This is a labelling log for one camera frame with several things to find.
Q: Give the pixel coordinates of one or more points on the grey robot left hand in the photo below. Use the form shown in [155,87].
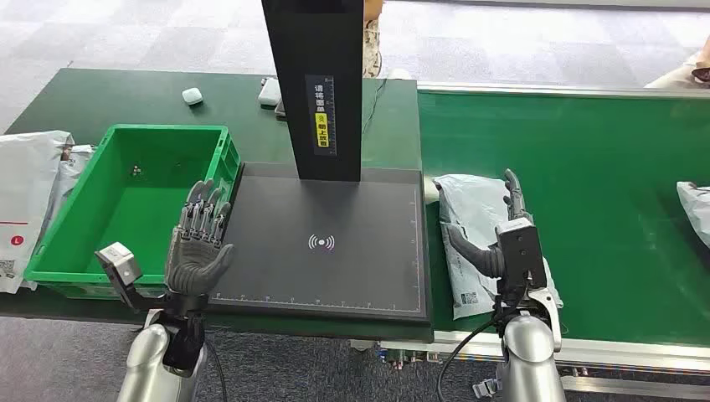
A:
[194,261]

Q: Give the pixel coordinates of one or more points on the dark green table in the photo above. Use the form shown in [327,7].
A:
[138,94]

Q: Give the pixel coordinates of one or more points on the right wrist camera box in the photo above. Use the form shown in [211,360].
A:
[520,249]

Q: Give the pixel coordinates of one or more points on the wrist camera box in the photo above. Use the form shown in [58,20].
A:
[119,263]
[520,249]

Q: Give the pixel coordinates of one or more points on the grey mailer with brown label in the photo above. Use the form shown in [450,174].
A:
[69,172]

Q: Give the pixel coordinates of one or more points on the white power adapter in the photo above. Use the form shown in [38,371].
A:
[269,92]

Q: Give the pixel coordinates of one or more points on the white earbuds case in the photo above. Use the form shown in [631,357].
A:
[192,96]

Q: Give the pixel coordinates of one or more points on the green plastic crate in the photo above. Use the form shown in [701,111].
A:
[127,211]

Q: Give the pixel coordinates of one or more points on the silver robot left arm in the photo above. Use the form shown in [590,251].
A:
[147,360]

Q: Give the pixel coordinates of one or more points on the wiring terminal block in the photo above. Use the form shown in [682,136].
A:
[407,359]

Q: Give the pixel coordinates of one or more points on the white mailer with red mark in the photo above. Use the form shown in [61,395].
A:
[22,183]

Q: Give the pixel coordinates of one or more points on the yellow and black ruler label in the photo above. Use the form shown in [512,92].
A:
[322,116]

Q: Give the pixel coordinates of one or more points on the small metal bits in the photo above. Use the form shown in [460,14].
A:
[135,171]

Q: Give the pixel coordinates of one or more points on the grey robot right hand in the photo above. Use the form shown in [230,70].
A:
[477,255]

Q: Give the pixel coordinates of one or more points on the large grey poly mailer package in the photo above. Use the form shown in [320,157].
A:
[698,211]

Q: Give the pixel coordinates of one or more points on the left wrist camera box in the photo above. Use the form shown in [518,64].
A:
[119,263]

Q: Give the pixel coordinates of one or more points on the black inbound scanner machine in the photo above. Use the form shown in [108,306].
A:
[333,233]

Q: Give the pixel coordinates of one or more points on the person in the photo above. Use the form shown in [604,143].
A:
[371,44]
[682,75]

